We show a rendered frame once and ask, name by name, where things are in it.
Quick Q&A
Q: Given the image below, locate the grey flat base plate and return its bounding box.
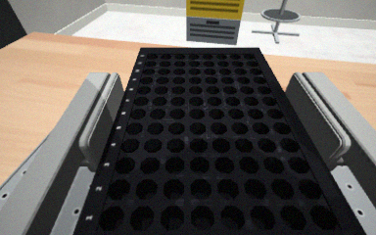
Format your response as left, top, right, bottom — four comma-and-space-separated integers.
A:
0, 132, 376, 235

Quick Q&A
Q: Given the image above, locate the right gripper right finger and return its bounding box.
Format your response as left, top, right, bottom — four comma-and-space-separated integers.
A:
285, 71, 376, 209

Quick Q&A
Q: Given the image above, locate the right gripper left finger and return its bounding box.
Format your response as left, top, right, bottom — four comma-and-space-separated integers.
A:
0, 72, 124, 235

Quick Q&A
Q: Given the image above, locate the black well plate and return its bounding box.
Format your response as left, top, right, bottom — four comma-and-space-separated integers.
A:
72, 47, 366, 235

